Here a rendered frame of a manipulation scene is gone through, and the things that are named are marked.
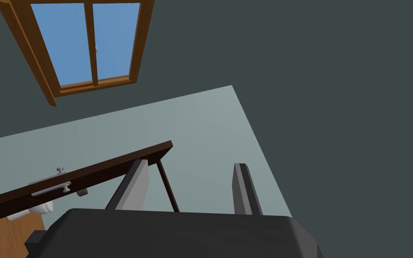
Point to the dark brown wooden table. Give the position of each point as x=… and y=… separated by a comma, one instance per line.
x=84, y=177

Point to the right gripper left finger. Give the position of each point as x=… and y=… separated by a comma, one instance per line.
x=135, y=190

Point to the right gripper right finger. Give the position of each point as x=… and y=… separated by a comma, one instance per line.
x=244, y=193

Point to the wooden framed window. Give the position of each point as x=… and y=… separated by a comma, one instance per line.
x=81, y=43

